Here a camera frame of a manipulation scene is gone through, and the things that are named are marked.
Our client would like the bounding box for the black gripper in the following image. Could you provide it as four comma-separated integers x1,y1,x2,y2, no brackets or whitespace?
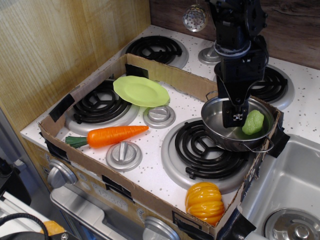
214,35,269,128

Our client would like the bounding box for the light green toy broccoli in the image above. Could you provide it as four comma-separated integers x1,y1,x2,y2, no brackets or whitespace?
242,109,265,136

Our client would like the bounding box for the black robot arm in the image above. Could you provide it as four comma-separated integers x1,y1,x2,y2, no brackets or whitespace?
208,0,269,128

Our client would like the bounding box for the stainless steel pan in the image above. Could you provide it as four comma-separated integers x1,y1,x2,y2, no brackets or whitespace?
201,97,275,153

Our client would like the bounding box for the rear right black burner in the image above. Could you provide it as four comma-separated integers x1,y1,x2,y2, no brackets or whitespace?
245,65,295,110

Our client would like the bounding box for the black burner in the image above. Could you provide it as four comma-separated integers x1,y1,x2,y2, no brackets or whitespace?
160,118,254,195
65,79,140,136
121,35,189,69
245,65,295,110

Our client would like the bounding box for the front right black burner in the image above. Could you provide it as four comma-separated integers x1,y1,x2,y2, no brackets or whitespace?
160,118,254,195

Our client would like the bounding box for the silver knob rear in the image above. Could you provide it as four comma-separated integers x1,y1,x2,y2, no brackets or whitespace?
198,45,221,66

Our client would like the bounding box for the silver knob middle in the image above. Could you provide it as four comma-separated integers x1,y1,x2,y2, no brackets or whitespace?
143,105,176,129

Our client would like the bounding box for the silver sink basin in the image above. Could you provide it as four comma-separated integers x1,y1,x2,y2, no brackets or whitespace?
241,135,320,240

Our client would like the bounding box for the orange toy pumpkin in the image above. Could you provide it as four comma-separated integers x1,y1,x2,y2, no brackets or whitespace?
184,182,225,226

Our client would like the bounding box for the rear left black burner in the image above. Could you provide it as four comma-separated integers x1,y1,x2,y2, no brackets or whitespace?
121,35,189,69

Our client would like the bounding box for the light green plastic plate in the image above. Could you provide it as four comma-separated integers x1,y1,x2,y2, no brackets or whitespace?
113,75,170,108

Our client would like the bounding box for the hanging metal skimmer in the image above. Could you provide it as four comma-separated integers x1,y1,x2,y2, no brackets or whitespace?
182,0,208,33

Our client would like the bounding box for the silver sink drain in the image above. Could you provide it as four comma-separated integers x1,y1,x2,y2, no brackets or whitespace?
263,208,320,240

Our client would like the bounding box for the silver knob front centre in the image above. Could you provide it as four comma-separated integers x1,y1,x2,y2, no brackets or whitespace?
106,141,143,172

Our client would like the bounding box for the front left black burner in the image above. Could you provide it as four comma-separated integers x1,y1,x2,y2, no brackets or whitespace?
65,79,140,136

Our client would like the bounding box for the silver oven knob right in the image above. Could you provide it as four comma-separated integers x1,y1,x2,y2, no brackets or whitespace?
142,216,180,240

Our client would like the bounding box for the silver oven knob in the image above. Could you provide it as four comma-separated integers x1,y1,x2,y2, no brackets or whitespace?
47,159,78,189
142,216,180,240

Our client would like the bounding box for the orange toy carrot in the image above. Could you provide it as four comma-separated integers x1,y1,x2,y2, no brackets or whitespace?
65,125,149,149

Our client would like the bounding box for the cardboard fence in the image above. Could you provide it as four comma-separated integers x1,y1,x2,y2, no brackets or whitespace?
39,54,284,240

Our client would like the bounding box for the silver oven knob left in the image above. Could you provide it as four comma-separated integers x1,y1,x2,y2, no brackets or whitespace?
47,159,78,189

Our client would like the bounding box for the orange object bottom left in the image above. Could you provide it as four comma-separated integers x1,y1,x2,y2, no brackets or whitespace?
43,220,65,236

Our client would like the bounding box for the silver oven door handle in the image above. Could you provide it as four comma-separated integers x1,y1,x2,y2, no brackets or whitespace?
50,186,127,240

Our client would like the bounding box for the black cable bottom left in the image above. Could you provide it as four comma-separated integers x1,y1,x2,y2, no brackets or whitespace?
0,212,50,240

